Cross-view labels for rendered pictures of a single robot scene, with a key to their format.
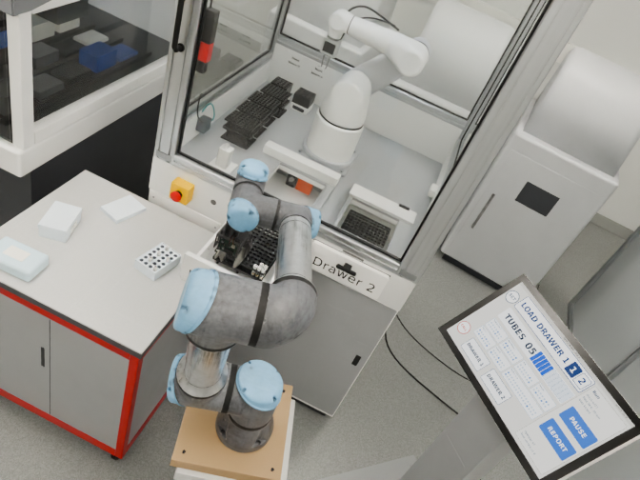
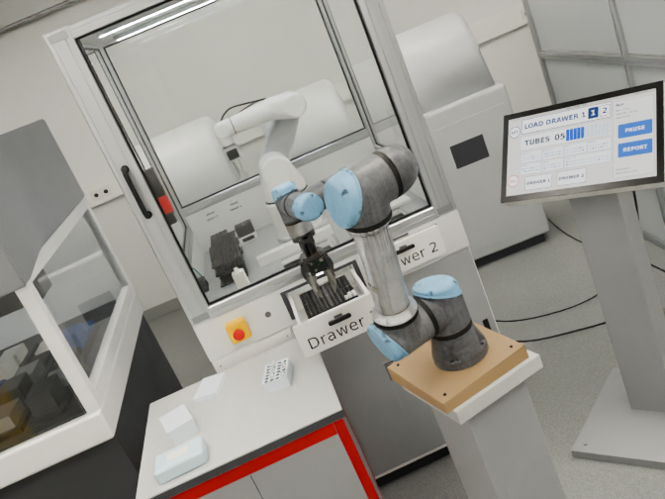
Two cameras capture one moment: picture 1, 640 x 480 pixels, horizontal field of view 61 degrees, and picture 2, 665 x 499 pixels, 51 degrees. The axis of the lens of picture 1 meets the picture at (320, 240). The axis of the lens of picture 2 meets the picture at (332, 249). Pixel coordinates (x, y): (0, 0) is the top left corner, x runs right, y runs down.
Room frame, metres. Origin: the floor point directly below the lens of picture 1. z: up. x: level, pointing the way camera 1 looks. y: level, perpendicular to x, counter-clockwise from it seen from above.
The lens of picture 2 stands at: (-0.82, 0.43, 1.76)
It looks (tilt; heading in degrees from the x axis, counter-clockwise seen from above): 18 degrees down; 352
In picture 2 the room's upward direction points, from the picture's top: 23 degrees counter-clockwise
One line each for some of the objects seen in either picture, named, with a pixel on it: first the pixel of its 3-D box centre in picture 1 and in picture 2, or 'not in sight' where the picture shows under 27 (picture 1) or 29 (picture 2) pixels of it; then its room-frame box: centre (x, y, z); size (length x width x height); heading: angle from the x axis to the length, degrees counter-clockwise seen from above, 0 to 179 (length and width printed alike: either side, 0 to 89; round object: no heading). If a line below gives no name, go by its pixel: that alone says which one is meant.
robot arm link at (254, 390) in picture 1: (253, 391); (438, 303); (0.78, 0.00, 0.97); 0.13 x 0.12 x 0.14; 103
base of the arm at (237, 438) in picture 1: (248, 415); (455, 338); (0.79, -0.01, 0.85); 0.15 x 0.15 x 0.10
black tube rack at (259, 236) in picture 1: (251, 250); (331, 303); (1.36, 0.20, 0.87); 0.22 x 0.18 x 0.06; 175
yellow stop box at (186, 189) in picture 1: (181, 191); (237, 330); (1.49, 0.52, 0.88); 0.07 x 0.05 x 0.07; 85
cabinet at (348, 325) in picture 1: (290, 253); (355, 344); (1.95, 0.10, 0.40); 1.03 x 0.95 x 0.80; 85
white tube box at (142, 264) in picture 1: (158, 261); (277, 375); (1.23, 0.46, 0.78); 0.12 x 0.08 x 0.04; 164
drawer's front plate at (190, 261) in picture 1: (224, 285); (340, 323); (1.16, 0.22, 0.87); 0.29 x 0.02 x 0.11; 85
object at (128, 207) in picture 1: (123, 209); (210, 387); (1.40, 0.68, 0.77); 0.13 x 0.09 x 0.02; 158
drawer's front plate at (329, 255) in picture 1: (346, 270); (405, 253); (1.45, -0.13, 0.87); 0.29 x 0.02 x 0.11; 85
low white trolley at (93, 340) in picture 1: (102, 321); (282, 498); (1.21, 0.62, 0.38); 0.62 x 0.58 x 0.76; 85
